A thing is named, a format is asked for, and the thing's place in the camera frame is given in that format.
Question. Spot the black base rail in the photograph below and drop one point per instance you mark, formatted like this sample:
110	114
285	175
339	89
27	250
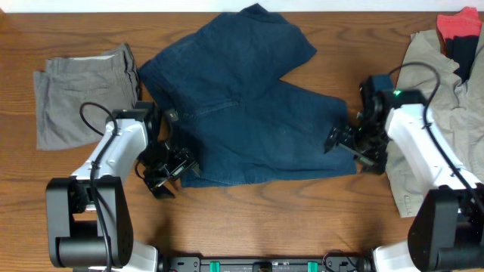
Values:
333	261

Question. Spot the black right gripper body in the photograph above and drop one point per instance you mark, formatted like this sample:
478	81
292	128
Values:
369	147

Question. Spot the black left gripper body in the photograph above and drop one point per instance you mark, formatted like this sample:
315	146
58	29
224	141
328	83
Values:
162	163

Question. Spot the red cloth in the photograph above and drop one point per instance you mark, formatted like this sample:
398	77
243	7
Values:
462	24

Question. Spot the black garment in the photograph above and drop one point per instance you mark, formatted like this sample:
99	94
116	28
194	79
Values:
462	51

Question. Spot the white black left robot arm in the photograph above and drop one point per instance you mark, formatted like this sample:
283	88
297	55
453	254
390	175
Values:
89	226

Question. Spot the khaki beige garment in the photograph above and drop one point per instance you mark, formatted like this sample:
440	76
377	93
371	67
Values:
458	110

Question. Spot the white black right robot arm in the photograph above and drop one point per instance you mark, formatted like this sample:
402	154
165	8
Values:
447	232

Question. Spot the folded grey shorts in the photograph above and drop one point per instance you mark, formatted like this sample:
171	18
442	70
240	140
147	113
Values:
109	79

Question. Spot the navy blue shorts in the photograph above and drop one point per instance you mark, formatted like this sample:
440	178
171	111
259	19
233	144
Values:
241	120

